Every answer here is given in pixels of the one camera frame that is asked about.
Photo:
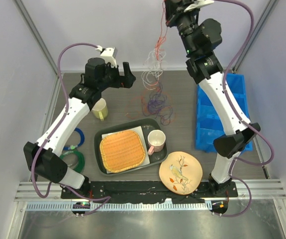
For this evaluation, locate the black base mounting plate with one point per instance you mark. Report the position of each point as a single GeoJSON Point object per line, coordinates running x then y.
{"type": "Point", "coordinates": [147, 192]}

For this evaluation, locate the bird pattern ceramic plate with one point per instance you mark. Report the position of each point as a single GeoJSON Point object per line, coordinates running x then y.
{"type": "Point", "coordinates": [181, 173]}

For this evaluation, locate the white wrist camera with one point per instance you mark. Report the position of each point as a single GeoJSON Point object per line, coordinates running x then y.
{"type": "Point", "coordinates": [197, 4]}
{"type": "Point", "coordinates": [107, 54]}

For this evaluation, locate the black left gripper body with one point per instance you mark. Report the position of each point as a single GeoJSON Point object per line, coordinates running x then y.
{"type": "Point", "coordinates": [117, 81]}

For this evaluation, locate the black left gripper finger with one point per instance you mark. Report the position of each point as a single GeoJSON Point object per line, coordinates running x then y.
{"type": "Point", "coordinates": [126, 69]}
{"type": "Point", "coordinates": [114, 66]}

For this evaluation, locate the blue tape roll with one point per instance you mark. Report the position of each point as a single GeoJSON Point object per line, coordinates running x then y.
{"type": "Point", "coordinates": [82, 140]}

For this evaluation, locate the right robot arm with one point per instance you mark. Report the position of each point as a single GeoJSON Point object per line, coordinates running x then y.
{"type": "Point", "coordinates": [200, 41]}

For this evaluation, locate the blue plastic compartment bin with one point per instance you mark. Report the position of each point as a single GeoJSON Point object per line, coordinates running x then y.
{"type": "Point", "coordinates": [208, 123]}

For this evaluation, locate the pink ceramic mug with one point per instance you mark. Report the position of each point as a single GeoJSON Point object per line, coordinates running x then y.
{"type": "Point", "coordinates": [156, 141]}

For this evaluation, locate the aluminium front rail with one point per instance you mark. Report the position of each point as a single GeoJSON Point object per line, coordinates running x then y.
{"type": "Point", "coordinates": [255, 190]}

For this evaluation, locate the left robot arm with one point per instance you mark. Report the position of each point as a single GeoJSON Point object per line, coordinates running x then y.
{"type": "Point", "coordinates": [43, 156]}

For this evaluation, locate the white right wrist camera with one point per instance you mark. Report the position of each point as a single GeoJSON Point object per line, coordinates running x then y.
{"type": "Point", "coordinates": [197, 4]}

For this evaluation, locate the green tape roll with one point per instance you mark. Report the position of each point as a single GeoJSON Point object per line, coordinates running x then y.
{"type": "Point", "coordinates": [80, 157]}

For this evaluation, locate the dark green plastic tray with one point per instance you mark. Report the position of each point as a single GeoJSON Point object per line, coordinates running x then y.
{"type": "Point", "coordinates": [141, 126]}

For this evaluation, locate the orange woven basket mat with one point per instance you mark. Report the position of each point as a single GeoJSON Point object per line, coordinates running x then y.
{"type": "Point", "coordinates": [121, 150]}

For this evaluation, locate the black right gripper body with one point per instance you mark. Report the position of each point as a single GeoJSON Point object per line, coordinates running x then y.
{"type": "Point", "coordinates": [178, 16]}

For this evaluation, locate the yellow ceramic mug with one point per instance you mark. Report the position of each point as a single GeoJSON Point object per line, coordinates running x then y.
{"type": "Point", "coordinates": [100, 110]}

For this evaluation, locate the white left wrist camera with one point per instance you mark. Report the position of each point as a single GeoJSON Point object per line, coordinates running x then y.
{"type": "Point", "coordinates": [107, 54]}

